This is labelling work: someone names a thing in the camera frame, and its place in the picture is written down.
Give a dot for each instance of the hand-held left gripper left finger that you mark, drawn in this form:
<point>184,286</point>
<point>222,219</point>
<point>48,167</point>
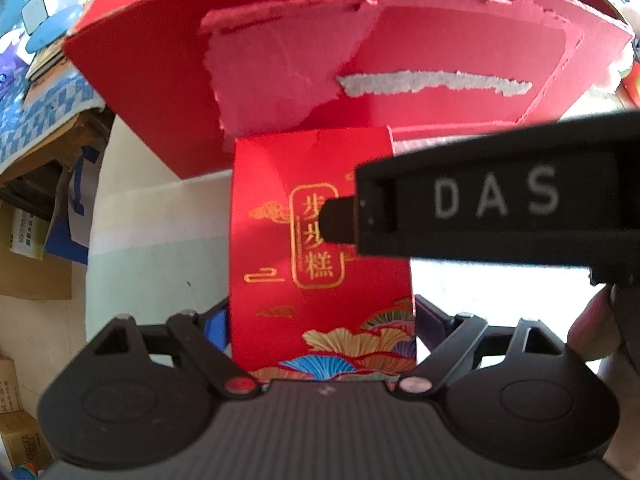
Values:
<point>217,325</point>

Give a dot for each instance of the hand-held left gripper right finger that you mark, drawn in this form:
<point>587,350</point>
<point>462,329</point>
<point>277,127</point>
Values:
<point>427,317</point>

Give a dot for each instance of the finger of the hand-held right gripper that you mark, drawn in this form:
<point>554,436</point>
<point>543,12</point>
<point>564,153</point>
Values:
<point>340,222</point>

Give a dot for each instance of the small red gift box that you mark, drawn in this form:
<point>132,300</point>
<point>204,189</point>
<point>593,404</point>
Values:
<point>270,305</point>

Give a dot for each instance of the large red cardboard box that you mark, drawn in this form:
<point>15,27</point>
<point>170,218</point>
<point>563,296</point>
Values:
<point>450,50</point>

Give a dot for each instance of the person's right hand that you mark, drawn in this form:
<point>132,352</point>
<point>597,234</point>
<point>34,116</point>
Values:
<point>592,330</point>

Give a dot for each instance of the blue and white paper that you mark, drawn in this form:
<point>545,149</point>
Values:
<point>77,210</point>

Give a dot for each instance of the colourful packet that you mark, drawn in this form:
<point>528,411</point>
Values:
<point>632,82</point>

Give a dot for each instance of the brown cardboard box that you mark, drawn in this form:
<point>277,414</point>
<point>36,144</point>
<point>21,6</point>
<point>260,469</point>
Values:
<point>30,265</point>

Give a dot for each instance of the small printed cardboard box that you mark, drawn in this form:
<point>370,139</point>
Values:
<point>25,442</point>

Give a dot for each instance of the wooden furniture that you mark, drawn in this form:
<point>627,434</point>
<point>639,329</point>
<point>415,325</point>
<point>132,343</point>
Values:
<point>55,157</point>

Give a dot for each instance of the blue checkered cloth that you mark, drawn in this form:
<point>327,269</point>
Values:
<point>45,105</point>

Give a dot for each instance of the blue oval item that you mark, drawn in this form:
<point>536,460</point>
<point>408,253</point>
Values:
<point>55,30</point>

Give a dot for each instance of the white card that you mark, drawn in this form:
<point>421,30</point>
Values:
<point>35,10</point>

